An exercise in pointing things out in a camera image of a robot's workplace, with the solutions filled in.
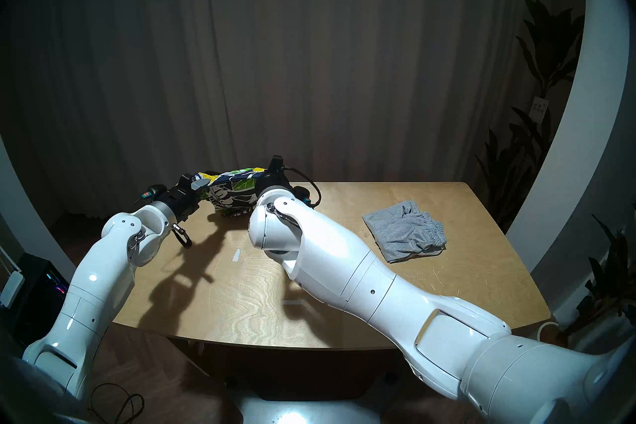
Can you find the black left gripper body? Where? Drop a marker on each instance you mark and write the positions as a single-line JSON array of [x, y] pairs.
[[181, 197]]

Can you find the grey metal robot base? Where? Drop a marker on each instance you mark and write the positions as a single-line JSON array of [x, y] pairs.
[[308, 408]]

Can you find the small dark leafy plant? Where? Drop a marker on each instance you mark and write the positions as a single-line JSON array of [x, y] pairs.
[[611, 274]]

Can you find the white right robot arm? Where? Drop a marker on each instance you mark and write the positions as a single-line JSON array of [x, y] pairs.
[[397, 299]]

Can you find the navy green floral shorts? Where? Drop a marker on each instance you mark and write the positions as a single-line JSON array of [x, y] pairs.
[[231, 189]]

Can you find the tall dark leafy plant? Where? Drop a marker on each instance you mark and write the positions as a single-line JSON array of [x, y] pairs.
[[541, 50]]

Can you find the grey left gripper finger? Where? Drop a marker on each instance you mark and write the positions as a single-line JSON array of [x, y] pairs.
[[198, 185]]

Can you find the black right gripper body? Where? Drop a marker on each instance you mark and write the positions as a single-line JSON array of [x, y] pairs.
[[273, 177]]

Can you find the white paper plant tag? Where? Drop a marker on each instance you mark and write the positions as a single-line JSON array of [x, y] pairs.
[[539, 108]]

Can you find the white router box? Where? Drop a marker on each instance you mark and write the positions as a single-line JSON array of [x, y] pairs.
[[11, 289]]

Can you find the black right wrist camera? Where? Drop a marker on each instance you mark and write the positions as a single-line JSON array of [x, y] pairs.
[[303, 194]]

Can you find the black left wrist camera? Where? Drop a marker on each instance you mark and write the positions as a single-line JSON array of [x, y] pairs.
[[153, 192]]

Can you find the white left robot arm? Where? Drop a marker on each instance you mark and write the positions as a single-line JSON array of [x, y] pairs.
[[99, 279]]

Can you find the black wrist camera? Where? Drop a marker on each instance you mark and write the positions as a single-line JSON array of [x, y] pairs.
[[303, 194], [153, 192]]

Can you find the black computer tower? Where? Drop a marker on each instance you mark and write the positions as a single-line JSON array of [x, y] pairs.
[[39, 299]]

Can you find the grey jersey shorts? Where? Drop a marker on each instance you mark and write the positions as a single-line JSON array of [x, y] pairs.
[[405, 231]]

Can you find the beige pleated curtain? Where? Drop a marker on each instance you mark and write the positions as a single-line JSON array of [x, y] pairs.
[[298, 55]]

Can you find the white cylindrical plant pot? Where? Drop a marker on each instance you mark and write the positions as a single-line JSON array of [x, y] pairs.
[[546, 331]]

